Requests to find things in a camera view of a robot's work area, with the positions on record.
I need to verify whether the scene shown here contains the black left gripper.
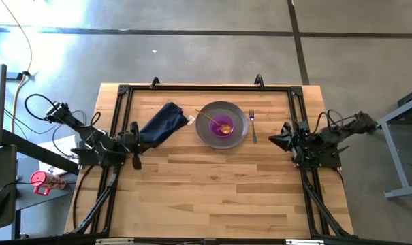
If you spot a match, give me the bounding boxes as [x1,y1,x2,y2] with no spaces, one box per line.
[118,121,155,157]

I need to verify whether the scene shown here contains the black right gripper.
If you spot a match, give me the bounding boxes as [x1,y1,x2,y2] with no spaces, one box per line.
[268,131,311,161]

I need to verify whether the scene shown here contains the iridescent metal fork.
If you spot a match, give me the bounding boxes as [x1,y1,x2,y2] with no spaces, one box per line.
[248,108,258,144]

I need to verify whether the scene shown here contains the gold metal spoon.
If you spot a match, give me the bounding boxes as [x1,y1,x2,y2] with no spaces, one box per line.
[194,108,233,135]

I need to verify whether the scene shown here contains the purple cup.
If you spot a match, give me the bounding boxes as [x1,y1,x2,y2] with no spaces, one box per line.
[208,114,235,139]

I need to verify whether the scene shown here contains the navy blue cloth napkin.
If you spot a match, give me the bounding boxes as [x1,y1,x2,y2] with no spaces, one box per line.
[139,101,196,150]

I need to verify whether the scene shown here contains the grey round metal plate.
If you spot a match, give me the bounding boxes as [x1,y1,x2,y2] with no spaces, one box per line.
[195,101,249,150]

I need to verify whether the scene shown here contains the white printed box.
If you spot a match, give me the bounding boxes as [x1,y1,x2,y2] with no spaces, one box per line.
[38,135,82,176]

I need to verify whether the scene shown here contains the pink water bottle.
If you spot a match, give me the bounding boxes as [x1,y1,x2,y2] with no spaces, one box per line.
[30,170,67,197]

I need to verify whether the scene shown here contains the black desk beam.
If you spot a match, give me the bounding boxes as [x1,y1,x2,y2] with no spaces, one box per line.
[1,129,80,176]

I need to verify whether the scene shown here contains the dark grey desk top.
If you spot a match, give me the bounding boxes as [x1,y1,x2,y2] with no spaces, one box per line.
[14,154,78,239]

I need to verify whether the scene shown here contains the grey metal cart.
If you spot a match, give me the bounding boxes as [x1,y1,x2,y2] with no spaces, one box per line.
[364,84,412,200]

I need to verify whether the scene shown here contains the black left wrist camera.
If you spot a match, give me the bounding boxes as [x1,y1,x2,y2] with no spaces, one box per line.
[131,155,143,172]

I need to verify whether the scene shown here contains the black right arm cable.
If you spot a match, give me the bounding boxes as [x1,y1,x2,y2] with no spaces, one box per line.
[314,108,358,134]

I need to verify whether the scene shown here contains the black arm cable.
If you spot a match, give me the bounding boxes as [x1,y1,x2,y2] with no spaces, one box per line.
[314,108,358,134]
[24,93,59,122]

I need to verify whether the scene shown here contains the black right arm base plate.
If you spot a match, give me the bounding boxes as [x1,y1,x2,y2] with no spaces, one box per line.
[292,141,343,169]

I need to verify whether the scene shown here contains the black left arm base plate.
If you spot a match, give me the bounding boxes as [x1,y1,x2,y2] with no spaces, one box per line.
[71,137,129,167]

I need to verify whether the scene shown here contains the black lever handle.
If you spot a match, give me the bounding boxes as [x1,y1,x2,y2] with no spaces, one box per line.
[332,145,350,157]

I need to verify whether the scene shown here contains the black aluminium table frame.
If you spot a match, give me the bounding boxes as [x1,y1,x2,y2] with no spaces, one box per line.
[64,83,355,239]

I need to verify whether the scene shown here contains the dark brown cable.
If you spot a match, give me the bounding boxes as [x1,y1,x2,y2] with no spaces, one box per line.
[72,165,95,229]

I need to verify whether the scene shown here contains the silver metal bracket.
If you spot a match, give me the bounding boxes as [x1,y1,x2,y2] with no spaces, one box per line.
[95,238,135,245]
[285,239,326,245]

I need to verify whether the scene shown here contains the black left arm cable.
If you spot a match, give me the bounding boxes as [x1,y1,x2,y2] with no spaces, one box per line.
[24,93,59,122]

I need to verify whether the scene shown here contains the yellow cable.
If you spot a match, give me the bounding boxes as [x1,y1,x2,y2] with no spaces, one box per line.
[0,0,33,133]

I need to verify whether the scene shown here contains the black cable holder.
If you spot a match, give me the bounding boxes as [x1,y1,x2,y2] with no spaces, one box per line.
[6,70,33,81]

